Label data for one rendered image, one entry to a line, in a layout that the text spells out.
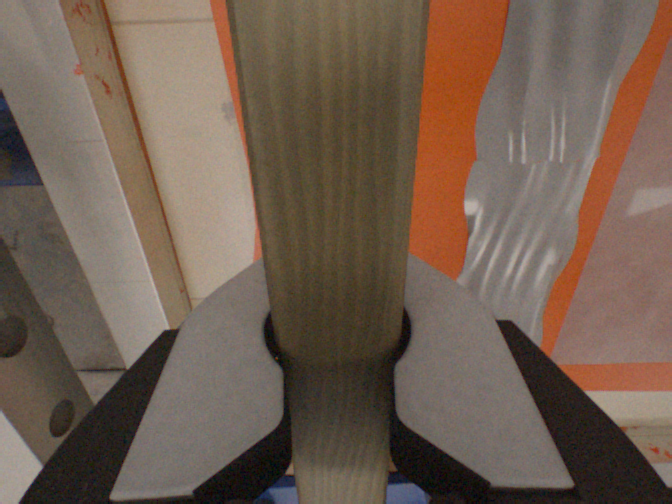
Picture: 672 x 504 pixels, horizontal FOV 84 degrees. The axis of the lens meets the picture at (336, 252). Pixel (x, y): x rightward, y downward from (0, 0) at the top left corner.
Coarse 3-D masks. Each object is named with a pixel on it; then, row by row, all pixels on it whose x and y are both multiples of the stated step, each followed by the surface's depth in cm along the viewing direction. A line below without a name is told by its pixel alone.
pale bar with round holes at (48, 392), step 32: (0, 256) 19; (0, 288) 19; (0, 320) 19; (32, 320) 21; (0, 352) 20; (32, 352) 21; (64, 352) 24; (0, 384) 19; (32, 384) 21; (64, 384) 23; (0, 416) 19; (32, 416) 21; (64, 416) 24; (0, 448) 21; (32, 448) 21; (0, 480) 22; (32, 480) 22
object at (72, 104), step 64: (0, 0) 14; (64, 0) 15; (0, 64) 15; (64, 64) 16; (64, 128) 17; (128, 128) 19; (64, 192) 18; (128, 192) 19; (128, 256) 20; (128, 320) 23; (640, 448) 33
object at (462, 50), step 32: (224, 0) 17; (448, 0) 17; (480, 0) 17; (224, 32) 18; (448, 32) 18; (480, 32) 18; (224, 64) 19; (448, 64) 19; (480, 64) 19; (640, 64) 19; (448, 96) 20; (480, 96) 20; (640, 96) 20; (448, 128) 20; (608, 128) 21; (640, 128) 21; (416, 160) 21; (448, 160) 21
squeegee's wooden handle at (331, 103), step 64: (256, 0) 5; (320, 0) 5; (384, 0) 5; (256, 64) 5; (320, 64) 5; (384, 64) 5; (256, 128) 6; (320, 128) 6; (384, 128) 6; (256, 192) 7; (320, 192) 6; (384, 192) 6; (320, 256) 7; (384, 256) 7; (320, 320) 8; (384, 320) 8; (320, 384) 9; (384, 384) 9; (320, 448) 10; (384, 448) 10
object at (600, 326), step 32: (608, 160) 21; (640, 160) 21; (416, 192) 22; (448, 192) 22; (608, 192) 22; (640, 192) 22; (256, 224) 23; (416, 224) 23; (448, 224) 23; (608, 224) 24; (640, 224) 24; (256, 256) 24; (416, 256) 25; (448, 256) 25; (576, 256) 25; (608, 256) 25; (640, 256) 25; (576, 288) 26; (608, 288) 26; (640, 288) 26; (544, 320) 28; (576, 320) 28; (608, 320) 28; (640, 320) 28; (544, 352) 29; (576, 352) 29; (608, 352) 29; (640, 352) 29; (608, 384) 31; (640, 384) 31
